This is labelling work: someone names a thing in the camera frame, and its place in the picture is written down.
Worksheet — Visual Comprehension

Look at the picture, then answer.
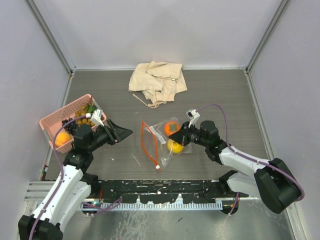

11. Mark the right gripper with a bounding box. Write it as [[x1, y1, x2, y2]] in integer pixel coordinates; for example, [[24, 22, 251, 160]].
[[169, 121, 209, 148]]

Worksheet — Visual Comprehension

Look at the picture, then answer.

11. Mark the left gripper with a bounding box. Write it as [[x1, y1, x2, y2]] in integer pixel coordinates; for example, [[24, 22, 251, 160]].
[[87, 119, 132, 152]]

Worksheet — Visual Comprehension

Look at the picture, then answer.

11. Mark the fake lemon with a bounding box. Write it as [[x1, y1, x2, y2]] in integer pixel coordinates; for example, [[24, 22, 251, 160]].
[[167, 139, 184, 154]]

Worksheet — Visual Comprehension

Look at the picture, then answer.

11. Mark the fake orange persimmon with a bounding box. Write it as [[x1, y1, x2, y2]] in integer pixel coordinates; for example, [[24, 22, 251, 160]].
[[164, 120, 181, 136]]

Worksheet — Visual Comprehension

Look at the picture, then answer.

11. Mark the clear zip top bag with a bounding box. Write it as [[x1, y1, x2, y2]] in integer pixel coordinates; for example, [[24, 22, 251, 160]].
[[140, 117, 192, 171]]

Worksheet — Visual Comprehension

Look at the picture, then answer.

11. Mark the fake brown longan bunch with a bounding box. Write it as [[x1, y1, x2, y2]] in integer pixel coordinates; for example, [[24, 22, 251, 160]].
[[75, 97, 98, 127]]

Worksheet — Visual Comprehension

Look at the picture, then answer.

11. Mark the fake black grape bunch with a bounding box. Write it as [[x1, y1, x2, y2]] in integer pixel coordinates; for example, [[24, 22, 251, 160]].
[[61, 117, 78, 136]]

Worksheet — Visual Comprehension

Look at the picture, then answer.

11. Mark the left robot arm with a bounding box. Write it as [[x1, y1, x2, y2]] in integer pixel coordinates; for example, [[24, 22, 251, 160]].
[[18, 119, 133, 240]]

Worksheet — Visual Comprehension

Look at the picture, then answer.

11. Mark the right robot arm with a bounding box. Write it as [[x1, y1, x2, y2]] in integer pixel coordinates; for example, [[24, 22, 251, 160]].
[[169, 120, 305, 214]]

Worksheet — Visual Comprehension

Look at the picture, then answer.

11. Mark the pink plastic basket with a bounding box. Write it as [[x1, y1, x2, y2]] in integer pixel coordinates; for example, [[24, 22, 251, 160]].
[[38, 93, 108, 154]]

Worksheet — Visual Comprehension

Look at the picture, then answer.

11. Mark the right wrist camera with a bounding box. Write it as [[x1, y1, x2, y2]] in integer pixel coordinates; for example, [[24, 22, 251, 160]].
[[186, 109, 200, 128]]

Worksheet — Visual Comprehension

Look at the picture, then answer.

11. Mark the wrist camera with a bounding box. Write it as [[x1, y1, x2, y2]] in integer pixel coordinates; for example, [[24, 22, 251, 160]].
[[85, 109, 105, 126], [186, 109, 200, 128]]

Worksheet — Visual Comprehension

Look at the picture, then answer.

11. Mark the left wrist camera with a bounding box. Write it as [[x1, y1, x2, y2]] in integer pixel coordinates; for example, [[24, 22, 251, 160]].
[[85, 109, 105, 126]]

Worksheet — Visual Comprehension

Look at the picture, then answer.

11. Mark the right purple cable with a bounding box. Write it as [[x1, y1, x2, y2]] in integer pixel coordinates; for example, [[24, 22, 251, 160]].
[[196, 104, 306, 216]]

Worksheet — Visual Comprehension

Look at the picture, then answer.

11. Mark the purple cable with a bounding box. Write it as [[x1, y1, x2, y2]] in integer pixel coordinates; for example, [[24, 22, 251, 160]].
[[28, 113, 123, 240], [196, 104, 306, 216]]

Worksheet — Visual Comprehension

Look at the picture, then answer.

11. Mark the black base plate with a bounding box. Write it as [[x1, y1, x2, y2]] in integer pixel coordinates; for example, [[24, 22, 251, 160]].
[[96, 180, 236, 204]]

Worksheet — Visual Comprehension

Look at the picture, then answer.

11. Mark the beige cloth drawstring bag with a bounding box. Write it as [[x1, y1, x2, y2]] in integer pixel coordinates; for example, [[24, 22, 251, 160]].
[[128, 60, 188, 109]]

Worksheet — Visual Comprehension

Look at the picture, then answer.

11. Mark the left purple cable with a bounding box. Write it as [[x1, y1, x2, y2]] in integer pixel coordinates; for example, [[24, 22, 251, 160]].
[[28, 113, 123, 240]]

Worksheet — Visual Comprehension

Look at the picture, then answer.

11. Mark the grey slotted cable duct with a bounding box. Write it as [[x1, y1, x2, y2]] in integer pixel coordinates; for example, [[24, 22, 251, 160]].
[[79, 201, 223, 211]]

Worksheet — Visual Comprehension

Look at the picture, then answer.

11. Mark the aluminium frame rail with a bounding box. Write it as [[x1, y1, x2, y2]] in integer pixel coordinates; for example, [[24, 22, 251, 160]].
[[24, 181, 55, 201]]

